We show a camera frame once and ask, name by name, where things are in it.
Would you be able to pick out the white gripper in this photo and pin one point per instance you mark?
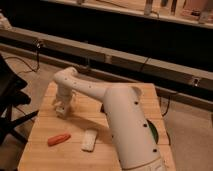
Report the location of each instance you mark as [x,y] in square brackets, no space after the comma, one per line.
[62,101]

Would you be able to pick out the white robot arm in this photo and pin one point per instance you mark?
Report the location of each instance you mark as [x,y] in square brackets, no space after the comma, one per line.
[135,145]

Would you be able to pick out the green ceramic bowl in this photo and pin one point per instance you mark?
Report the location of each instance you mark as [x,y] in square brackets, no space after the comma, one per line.
[154,131]

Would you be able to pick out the orange carrot toy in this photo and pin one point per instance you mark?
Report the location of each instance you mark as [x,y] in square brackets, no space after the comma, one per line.
[58,139]

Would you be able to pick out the white rectangular sponge block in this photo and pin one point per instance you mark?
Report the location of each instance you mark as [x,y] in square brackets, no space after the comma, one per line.
[89,140]

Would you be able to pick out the black office chair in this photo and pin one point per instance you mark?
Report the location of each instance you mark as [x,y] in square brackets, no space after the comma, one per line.
[11,95]

